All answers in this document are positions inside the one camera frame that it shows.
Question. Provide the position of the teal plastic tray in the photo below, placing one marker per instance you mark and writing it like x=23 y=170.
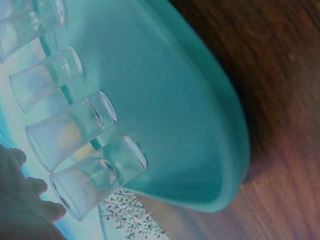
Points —
x=175 y=105

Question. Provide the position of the clear shot glass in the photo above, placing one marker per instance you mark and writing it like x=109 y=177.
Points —
x=40 y=80
x=67 y=132
x=15 y=35
x=95 y=175

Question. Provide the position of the person's left fingers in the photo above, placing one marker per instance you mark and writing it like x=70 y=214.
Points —
x=37 y=190

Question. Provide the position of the person's left hand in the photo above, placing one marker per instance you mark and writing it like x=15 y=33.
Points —
x=17 y=205

